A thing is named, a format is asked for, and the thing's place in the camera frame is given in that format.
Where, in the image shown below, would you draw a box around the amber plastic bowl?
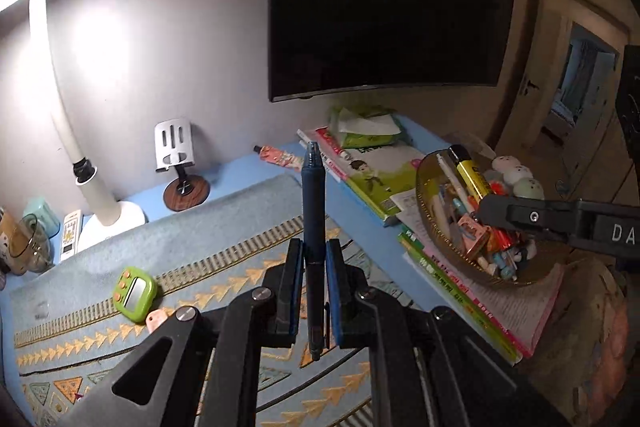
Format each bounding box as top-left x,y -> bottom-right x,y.
415,149 -> 567,289

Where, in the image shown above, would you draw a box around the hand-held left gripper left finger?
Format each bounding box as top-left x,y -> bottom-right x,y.
60,237 -> 306,427

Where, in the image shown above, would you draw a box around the pink printed small box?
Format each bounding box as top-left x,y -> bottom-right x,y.
456,213 -> 492,259

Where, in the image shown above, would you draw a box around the floral cloth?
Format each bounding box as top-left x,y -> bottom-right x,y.
517,252 -> 632,427

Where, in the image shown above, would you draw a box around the pink floral cream tube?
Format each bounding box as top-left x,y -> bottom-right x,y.
253,144 -> 307,171

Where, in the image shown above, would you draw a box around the red white tube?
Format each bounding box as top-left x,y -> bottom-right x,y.
315,127 -> 353,158

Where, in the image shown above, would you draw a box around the patterned blue-grey table mat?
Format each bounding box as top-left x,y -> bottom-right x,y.
10,173 -> 426,427

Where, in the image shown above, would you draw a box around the green digital timer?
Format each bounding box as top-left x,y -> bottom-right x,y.
112,271 -> 159,324

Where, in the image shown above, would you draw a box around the pastel round plush string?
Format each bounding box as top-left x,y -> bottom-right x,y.
489,154 -> 546,202

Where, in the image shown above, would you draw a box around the loose paper sheets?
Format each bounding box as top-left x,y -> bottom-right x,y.
390,189 -> 431,233

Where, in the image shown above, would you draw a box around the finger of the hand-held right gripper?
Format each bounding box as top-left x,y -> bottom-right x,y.
476,194 -> 582,242

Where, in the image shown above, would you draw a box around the white remote control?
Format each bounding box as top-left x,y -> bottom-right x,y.
60,210 -> 84,256

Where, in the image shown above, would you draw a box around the pink spine textbook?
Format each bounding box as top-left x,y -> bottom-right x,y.
415,252 -> 567,358

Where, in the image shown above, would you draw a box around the green spine textbook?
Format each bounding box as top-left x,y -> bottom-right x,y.
397,229 -> 523,365

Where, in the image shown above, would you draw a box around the white paperback book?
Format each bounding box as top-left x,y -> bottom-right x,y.
296,128 -> 351,182

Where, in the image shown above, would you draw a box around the yellow highlighter pen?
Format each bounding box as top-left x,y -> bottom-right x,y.
446,144 -> 495,204

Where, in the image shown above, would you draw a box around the grey flat box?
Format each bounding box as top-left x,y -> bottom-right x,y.
445,132 -> 497,159

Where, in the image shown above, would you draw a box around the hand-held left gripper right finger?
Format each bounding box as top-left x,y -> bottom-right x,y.
326,238 -> 571,427

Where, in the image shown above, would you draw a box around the mint green container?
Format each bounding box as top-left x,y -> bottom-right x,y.
22,198 -> 62,235

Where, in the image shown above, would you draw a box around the white desk lamp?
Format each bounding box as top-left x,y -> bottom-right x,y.
0,0 -> 148,253

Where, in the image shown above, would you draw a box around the assorted stationery pile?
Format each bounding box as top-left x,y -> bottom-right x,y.
432,154 -> 538,283

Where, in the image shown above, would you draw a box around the green cartoon cover book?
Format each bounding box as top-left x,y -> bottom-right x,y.
345,142 -> 431,228

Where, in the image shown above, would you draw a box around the beige door with handle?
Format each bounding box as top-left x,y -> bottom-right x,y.
492,0 -> 571,148

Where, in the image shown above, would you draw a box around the green tissue pack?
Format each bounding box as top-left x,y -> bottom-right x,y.
327,104 -> 407,146

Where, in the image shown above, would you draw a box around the glass jar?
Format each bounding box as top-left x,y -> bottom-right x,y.
6,213 -> 55,276

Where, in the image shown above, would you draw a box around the black speaker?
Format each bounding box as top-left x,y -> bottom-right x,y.
615,44 -> 640,160

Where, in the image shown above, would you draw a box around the silver phone stand wooden base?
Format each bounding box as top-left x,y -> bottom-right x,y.
154,118 -> 211,212

